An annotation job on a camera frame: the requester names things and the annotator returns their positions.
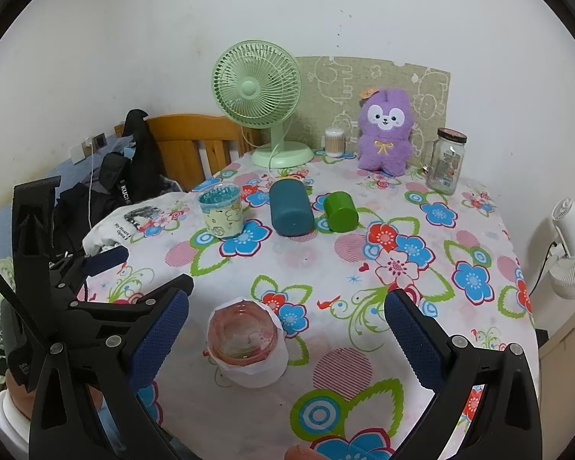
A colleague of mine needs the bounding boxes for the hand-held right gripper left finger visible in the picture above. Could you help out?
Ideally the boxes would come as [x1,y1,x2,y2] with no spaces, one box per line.
[29,289,191,460]

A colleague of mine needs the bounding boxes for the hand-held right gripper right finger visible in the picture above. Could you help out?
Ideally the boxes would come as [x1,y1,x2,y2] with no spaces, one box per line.
[384,288,543,460]

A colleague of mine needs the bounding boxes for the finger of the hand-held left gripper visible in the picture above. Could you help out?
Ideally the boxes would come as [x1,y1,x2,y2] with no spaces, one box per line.
[66,274,195,327]
[50,246,130,294]

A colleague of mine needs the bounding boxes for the pink-rimmed white cup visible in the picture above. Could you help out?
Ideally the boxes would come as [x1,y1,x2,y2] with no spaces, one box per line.
[206,297,289,389]

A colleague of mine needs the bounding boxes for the blue-rimmed patterned cup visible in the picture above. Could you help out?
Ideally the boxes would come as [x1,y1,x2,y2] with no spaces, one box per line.
[198,183,243,240]

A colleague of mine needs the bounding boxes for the teal cup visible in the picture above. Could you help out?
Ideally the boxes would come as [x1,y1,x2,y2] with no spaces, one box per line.
[269,178,315,237]

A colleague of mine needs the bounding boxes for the green cup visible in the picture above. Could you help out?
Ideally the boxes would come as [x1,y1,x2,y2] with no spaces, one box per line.
[323,191,360,232]

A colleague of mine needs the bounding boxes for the white printed shirt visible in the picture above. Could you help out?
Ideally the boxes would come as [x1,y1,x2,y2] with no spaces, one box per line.
[82,194,192,255]

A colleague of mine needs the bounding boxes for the black bag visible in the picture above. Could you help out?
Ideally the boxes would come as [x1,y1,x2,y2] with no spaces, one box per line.
[53,109,173,260]

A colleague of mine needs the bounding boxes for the beige cabinet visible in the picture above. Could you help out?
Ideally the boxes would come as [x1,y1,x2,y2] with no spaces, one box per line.
[537,292,575,442]

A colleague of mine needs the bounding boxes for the glass jar with lid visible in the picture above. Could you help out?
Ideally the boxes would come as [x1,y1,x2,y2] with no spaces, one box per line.
[425,128,468,196]

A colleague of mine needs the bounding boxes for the white fan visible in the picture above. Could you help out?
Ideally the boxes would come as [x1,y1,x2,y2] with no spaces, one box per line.
[549,197,575,300]

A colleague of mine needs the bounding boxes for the purple plush toy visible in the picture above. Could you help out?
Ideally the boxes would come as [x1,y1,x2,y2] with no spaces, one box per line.
[357,87,417,174]

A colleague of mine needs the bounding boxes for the cotton swab container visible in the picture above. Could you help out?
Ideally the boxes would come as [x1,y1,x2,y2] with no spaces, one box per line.
[324,127,348,158]

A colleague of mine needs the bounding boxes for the green desk fan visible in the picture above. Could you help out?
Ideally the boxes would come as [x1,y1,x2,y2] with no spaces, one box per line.
[212,41,314,169]

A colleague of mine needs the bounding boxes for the beige elephant print board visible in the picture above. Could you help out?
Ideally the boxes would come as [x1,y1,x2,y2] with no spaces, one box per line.
[294,56,452,164]

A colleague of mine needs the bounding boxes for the black fan cable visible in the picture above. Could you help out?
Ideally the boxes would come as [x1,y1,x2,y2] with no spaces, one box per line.
[529,240,562,298]

